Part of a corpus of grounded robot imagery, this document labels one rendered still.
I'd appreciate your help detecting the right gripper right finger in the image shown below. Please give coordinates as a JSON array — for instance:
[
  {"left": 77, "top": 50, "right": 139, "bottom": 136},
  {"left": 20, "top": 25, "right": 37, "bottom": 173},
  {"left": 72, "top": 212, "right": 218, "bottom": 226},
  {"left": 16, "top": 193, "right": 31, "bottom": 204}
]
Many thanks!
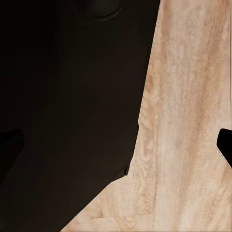
[{"left": 217, "top": 128, "right": 232, "bottom": 167}]

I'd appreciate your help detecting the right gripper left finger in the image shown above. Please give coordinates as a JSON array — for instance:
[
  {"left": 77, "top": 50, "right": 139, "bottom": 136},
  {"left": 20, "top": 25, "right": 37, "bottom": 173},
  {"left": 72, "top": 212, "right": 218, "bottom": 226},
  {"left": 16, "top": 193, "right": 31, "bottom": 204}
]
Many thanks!
[{"left": 0, "top": 129, "right": 25, "bottom": 186}]

